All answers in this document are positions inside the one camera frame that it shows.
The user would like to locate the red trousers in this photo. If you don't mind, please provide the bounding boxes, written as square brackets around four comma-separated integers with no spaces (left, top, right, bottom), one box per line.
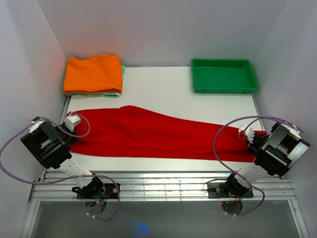
[70,106,254,163]

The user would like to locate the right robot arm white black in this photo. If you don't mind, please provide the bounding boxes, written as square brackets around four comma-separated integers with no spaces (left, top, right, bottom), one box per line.
[223,123,310,197]

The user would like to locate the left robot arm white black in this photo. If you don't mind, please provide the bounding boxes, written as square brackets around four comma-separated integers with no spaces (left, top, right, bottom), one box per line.
[20,115,106,199]

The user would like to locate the folded orange trousers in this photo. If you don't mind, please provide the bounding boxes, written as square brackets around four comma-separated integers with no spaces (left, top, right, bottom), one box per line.
[63,55,123,95]

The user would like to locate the folded light green garment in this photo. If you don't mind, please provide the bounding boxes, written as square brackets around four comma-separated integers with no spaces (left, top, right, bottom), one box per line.
[63,63,123,98]

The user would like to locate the green plastic tray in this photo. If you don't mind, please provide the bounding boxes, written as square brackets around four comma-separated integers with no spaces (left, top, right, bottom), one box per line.
[191,59,258,94]

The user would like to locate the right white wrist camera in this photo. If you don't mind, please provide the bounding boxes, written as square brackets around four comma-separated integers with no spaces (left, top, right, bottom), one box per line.
[238,125,255,144]

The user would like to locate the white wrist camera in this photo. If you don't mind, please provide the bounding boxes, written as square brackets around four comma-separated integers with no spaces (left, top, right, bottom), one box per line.
[64,114,81,132]
[238,125,255,144]

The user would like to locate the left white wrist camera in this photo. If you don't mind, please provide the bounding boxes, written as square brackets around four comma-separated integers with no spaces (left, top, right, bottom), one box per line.
[64,114,81,132]

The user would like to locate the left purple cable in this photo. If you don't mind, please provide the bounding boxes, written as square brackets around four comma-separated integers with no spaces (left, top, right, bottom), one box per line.
[0,113,121,221]

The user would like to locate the aluminium rail frame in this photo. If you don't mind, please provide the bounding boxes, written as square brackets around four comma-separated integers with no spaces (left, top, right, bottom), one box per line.
[20,96,310,238]

